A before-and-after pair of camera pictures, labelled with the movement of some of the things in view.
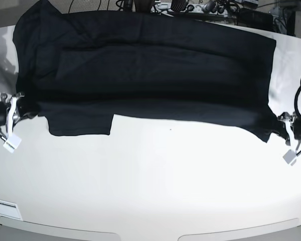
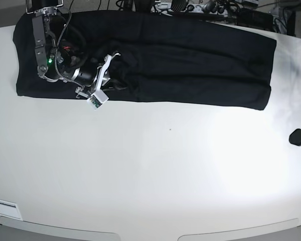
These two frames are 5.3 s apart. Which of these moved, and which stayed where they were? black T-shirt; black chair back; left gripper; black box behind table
Moved: left gripper; black T-shirt
Stayed: black chair back; black box behind table
